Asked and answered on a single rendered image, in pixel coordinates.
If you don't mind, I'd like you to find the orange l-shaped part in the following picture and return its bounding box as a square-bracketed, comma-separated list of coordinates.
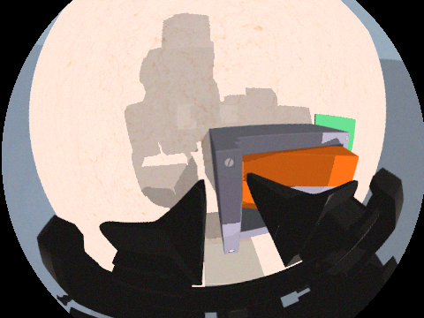
[241, 145, 360, 208]

